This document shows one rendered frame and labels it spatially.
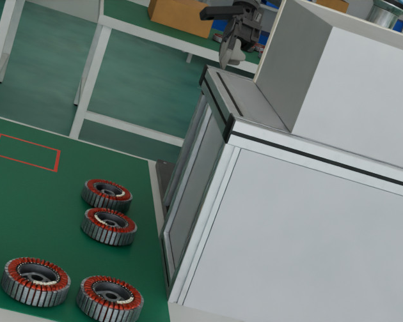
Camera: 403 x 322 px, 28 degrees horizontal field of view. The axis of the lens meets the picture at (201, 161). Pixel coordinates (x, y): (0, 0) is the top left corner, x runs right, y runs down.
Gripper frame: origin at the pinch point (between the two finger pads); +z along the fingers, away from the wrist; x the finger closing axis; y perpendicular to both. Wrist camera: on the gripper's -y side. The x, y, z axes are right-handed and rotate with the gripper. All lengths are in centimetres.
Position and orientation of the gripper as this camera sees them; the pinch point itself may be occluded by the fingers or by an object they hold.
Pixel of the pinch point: (221, 64)
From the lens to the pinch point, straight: 214.9
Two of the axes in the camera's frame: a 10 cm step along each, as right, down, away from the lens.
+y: 8.9, 3.5, 2.8
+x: -3.8, 2.3, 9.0
